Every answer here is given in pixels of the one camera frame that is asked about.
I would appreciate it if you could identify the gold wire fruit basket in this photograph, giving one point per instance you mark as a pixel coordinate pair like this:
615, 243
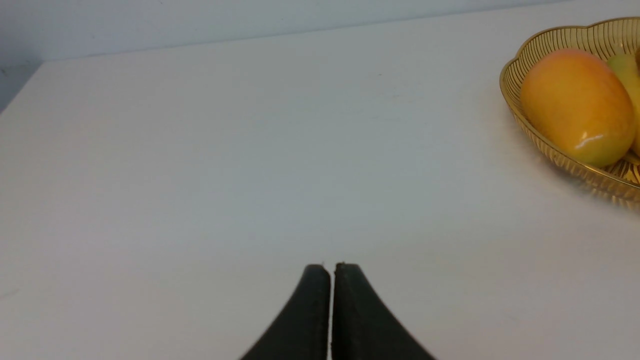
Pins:
617, 183

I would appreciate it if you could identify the yellow green fruit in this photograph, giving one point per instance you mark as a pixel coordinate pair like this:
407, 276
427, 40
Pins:
625, 66

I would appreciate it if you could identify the orange yellow mango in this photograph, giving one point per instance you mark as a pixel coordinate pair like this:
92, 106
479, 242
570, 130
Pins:
576, 101

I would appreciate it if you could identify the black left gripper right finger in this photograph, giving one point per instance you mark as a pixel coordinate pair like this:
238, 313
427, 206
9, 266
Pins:
363, 327

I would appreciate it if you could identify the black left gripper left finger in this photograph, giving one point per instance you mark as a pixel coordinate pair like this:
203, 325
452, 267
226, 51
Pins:
301, 329

